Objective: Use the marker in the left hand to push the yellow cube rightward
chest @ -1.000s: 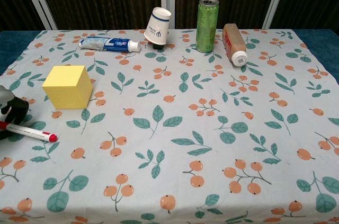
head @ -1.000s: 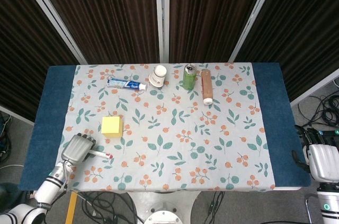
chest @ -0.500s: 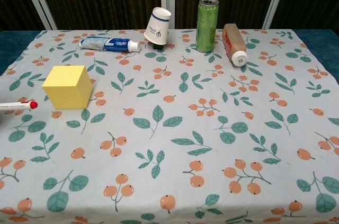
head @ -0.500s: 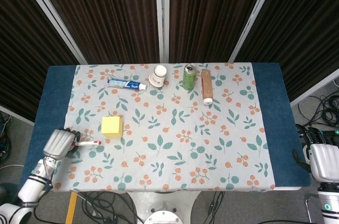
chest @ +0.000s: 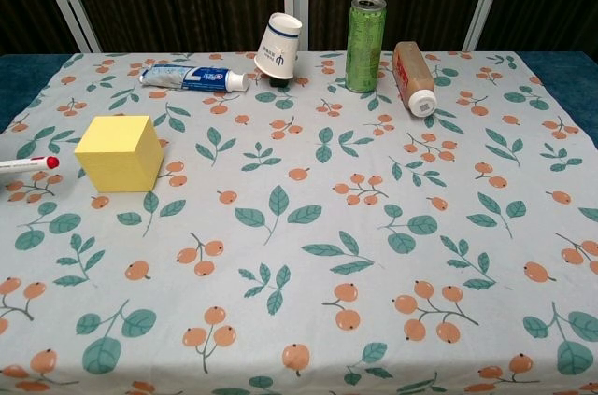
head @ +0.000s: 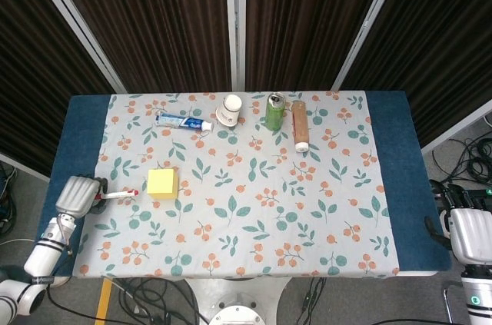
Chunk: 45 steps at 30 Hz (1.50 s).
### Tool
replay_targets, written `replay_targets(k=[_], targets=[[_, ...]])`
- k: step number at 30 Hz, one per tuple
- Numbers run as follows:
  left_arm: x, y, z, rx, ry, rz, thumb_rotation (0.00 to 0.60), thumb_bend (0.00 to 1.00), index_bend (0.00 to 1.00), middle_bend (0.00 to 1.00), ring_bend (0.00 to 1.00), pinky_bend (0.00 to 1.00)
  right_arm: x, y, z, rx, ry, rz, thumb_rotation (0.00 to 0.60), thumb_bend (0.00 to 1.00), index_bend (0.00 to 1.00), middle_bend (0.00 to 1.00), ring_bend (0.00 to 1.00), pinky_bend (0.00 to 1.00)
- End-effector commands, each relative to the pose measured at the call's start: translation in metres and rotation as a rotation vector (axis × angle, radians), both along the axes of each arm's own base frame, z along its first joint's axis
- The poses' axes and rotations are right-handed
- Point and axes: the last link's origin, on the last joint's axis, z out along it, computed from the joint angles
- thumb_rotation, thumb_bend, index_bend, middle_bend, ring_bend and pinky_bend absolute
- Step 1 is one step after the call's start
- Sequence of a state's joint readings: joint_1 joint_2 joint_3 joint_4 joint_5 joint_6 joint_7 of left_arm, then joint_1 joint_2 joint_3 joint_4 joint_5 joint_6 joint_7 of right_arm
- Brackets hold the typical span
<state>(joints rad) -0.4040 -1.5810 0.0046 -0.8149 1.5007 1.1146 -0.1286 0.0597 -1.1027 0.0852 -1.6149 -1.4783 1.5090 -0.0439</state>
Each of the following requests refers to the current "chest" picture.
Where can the yellow cube block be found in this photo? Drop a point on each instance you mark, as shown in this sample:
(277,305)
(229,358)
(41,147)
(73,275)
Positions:
(117,157)

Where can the red and white marker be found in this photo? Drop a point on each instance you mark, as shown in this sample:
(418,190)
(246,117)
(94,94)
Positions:
(28,165)

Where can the floral fruit print tablecloth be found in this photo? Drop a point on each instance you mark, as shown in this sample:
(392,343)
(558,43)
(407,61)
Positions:
(317,236)

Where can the white paper cup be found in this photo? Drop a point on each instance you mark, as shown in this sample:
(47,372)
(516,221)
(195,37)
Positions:
(278,49)

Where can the green drink can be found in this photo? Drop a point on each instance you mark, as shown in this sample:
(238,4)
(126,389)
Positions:
(364,49)

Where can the blue white toothpaste tube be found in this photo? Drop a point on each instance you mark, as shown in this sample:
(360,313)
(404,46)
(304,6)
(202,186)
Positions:
(187,76)

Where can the brown drink bottle white cap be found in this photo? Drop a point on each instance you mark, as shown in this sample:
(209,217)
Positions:
(413,77)

